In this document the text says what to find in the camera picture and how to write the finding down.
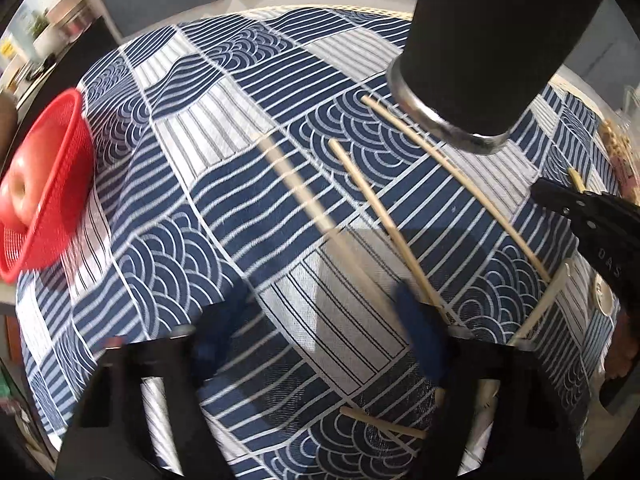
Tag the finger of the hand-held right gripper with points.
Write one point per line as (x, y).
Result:
(560, 197)

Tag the cluttered white shelf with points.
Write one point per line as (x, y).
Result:
(50, 15)

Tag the blue patterned tablecloth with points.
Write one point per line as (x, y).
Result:
(240, 200)

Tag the wooden chopstick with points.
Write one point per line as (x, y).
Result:
(576, 179)
(380, 210)
(380, 422)
(545, 302)
(450, 170)
(305, 195)

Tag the black cylindrical utensil holder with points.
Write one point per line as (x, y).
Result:
(490, 40)

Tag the red plastic basket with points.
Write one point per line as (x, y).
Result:
(60, 160)

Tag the person's right hand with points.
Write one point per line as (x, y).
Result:
(622, 352)

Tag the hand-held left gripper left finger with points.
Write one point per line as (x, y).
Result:
(205, 355)

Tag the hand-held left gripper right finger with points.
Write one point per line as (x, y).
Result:
(417, 330)

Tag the red apple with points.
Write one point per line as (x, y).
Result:
(20, 195)

